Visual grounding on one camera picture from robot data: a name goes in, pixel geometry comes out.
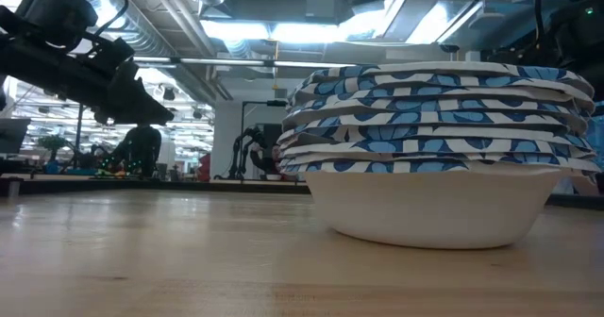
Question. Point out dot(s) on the dark ceiling dome camera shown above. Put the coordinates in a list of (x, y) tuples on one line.
[(449, 48)]

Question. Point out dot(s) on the green potted plant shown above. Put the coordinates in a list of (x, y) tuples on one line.
[(52, 143)]

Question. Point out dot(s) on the black background robot arm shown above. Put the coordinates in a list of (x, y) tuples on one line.
[(139, 149), (238, 152)]

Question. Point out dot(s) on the red background object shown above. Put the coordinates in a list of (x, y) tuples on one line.
[(204, 168)]

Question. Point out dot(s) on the dark background monitor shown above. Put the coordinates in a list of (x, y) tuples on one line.
[(14, 135)]

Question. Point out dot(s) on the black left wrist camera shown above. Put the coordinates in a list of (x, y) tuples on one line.
[(56, 12)]

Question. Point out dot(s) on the grey ceiling box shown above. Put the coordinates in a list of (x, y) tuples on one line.
[(321, 3)]

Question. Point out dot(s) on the black pole stand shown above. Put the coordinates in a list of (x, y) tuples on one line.
[(276, 103)]

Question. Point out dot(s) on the person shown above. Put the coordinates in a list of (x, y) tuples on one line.
[(269, 163)]

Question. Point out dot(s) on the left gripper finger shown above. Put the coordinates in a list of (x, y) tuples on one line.
[(137, 105)]

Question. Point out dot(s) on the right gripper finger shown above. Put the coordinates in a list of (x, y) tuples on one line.
[(524, 55)]

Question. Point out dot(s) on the silver rectangular ceiling duct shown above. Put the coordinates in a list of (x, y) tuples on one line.
[(424, 5)]

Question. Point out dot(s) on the long ceiling light tube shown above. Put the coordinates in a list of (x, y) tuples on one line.
[(226, 62)]

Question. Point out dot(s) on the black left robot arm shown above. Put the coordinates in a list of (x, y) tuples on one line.
[(5, 43)]

